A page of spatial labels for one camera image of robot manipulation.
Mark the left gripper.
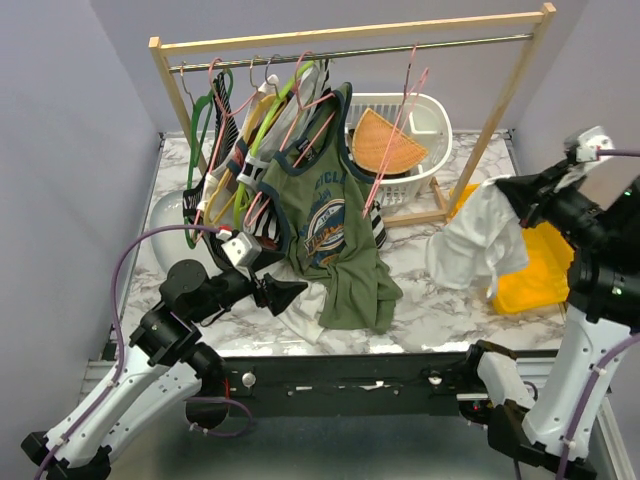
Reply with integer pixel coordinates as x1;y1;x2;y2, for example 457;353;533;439
190;246;309;322

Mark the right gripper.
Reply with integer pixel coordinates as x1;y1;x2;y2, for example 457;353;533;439
499;155;618;246

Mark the white tank top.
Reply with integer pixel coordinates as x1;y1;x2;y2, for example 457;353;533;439
425;176;529;299

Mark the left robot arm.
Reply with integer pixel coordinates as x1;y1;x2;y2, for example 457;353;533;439
21;259;307;479

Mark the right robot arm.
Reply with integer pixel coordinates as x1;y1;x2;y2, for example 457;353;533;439
459;160;639;479

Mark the white cloth under green top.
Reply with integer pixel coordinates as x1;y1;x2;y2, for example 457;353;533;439
276;280;326;344

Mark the black white striped top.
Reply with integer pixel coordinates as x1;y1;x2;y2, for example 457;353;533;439
180;69;282;274

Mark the green graphic tank top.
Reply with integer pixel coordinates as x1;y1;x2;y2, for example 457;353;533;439
259;82;402;334

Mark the striped cloth right of top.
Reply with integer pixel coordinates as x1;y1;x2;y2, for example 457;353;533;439
369;201;387;249

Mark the pink hanger at left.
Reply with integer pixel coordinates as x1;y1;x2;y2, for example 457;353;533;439
191;57;259;245

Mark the pink hanger under green top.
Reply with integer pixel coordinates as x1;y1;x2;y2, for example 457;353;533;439
237;57;330;199

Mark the lime green plastic hanger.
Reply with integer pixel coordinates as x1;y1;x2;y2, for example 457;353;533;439
229;61;326;228

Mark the yellow plastic tray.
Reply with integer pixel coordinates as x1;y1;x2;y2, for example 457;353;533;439
452;184;573;314

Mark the white oval plate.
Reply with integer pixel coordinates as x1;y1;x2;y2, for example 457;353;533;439
149;192;221;274

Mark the white plastic laundry basket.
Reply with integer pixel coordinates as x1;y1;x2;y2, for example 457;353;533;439
345;93;452;208

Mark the orange woven fan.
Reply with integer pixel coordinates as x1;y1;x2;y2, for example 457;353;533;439
351;108;428;175

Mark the metal hanging rod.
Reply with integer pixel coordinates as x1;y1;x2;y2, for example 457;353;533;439
168;32;535;75

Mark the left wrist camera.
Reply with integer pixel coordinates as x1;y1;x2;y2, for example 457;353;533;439
221;232;262;268

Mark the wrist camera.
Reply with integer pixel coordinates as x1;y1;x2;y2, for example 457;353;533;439
564;126;613;164
221;232;262;268

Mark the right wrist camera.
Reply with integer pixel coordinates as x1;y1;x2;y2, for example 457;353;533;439
564;126;613;164

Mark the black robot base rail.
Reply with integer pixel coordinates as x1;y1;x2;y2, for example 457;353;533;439
184;349;501;419

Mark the empty pink wire hanger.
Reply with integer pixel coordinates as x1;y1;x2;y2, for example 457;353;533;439
361;44;429;219

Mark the wooden clothes rack frame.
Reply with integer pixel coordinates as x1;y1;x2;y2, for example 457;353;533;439
148;2;556;227

